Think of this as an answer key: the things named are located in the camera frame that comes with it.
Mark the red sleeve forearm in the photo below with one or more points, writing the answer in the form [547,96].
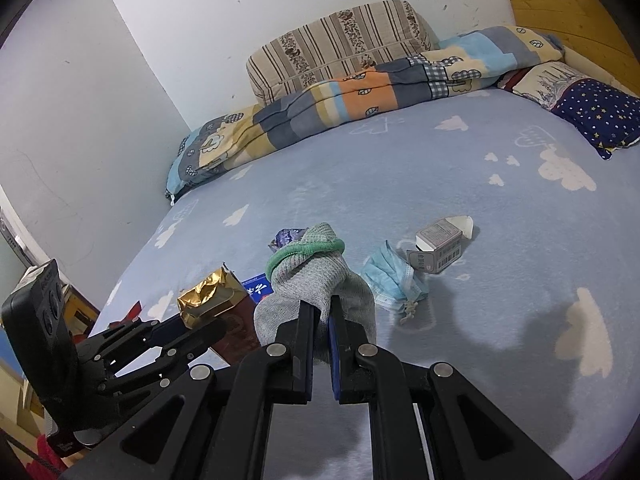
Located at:
[51,465]

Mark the wooden headboard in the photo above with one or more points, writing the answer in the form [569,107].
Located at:
[587,28]

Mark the grey sock green cuff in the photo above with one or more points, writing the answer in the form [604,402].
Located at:
[313,270]

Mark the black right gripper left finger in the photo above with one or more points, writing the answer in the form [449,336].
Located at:
[212,424]

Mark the crumpled blue plastic wrapper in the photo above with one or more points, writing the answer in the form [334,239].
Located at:
[285,237]

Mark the blue face mask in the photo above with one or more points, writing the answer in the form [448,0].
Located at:
[396,287]

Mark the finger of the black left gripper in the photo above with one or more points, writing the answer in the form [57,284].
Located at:
[161,332]
[191,345]

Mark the blue Chinese text carton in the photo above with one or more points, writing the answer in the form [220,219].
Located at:
[258,287]

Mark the small grey white box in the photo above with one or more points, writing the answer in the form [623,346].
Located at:
[440,244]

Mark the navy star pillow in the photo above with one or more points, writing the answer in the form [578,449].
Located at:
[606,117]

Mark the red white snack wrapper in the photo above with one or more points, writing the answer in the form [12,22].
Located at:
[132,314]

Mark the striped beige pillow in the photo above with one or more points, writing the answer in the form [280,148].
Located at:
[336,46]

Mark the red cigarette carton gold foil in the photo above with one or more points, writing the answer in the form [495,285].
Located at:
[221,296]

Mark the patchwork cartoon quilt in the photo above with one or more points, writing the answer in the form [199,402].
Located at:
[473,61]

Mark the blue cloud bed sheet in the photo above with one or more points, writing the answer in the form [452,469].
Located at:
[541,312]

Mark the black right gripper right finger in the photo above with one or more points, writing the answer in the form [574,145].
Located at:
[427,422]

